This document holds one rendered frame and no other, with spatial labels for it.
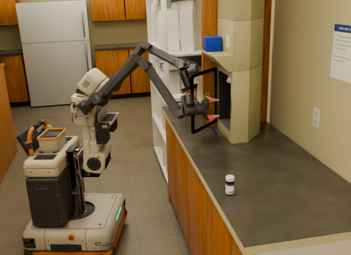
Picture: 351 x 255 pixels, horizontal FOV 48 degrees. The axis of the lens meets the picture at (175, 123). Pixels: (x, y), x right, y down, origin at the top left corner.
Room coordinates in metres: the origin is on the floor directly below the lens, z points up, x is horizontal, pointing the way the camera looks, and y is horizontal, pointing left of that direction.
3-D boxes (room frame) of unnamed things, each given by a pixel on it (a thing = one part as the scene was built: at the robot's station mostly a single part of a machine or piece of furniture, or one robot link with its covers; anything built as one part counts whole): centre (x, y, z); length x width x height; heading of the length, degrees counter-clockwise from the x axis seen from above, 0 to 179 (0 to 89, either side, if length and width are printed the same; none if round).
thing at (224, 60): (2.50, -0.27, 1.46); 0.32 x 0.11 x 0.10; 10
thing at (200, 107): (2.23, -0.15, 1.21); 0.07 x 0.07 x 0.10; 11
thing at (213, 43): (2.58, -0.26, 1.55); 0.10 x 0.10 x 0.09; 10
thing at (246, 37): (2.53, -0.45, 1.32); 0.32 x 0.25 x 0.77; 10
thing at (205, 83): (2.53, -0.20, 1.19); 0.30 x 0.01 x 0.40; 142
